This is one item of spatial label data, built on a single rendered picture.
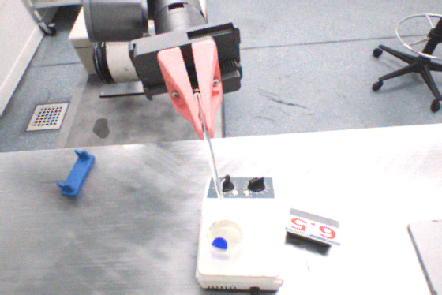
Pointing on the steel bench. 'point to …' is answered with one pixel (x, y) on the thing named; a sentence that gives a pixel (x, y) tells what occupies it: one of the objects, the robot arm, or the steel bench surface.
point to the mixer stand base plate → (428, 250)
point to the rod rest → (73, 184)
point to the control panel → (243, 189)
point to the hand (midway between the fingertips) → (204, 126)
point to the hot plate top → (250, 268)
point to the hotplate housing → (238, 277)
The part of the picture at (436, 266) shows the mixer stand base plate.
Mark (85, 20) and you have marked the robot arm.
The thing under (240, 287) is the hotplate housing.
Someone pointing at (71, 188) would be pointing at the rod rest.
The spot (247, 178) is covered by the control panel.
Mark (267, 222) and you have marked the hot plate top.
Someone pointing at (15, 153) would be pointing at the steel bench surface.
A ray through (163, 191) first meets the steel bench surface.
